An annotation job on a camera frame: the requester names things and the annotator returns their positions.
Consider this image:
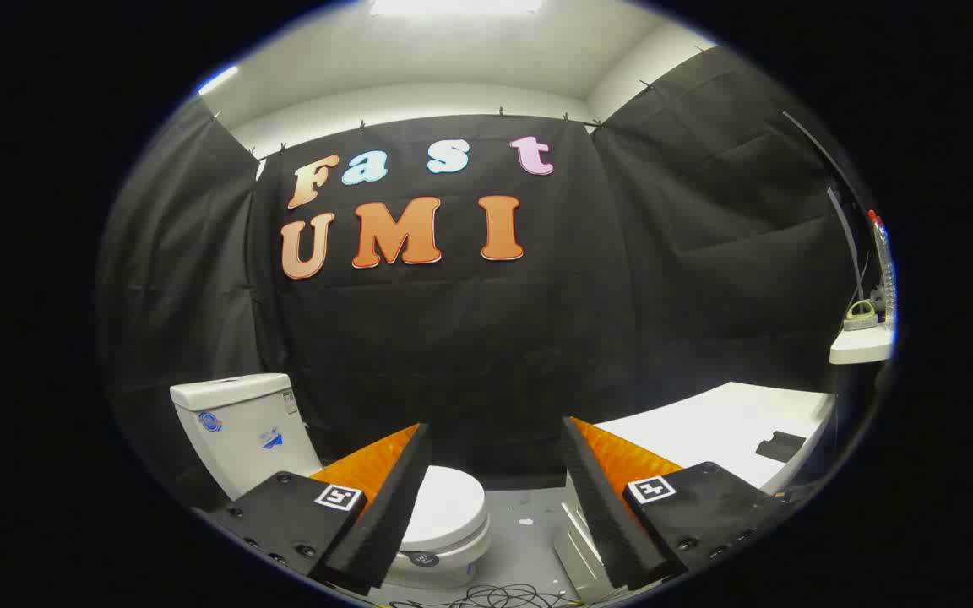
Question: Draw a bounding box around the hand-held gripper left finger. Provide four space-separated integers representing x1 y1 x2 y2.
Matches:
206 422 433 596

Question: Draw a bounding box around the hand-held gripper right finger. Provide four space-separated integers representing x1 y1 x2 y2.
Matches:
560 415 794 592

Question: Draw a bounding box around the white toilet lid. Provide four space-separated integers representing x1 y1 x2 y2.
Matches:
399 465 488 555

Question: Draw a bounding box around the white toilet with tank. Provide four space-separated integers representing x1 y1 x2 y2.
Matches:
170 372 493 590

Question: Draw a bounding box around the black backdrop cloth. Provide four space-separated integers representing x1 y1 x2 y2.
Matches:
96 46 893 508

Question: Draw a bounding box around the small black flat item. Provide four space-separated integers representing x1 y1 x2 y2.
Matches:
755 431 807 463

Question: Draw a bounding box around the grey metal rod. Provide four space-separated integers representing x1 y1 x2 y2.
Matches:
826 186 867 292

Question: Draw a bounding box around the clear bottle with red cap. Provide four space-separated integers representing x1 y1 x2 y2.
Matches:
867 209 899 326

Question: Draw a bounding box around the black coiled cable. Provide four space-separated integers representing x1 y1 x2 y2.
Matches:
389 583 576 608

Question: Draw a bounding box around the white wall shelf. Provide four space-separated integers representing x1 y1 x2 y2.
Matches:
829 328 894 366

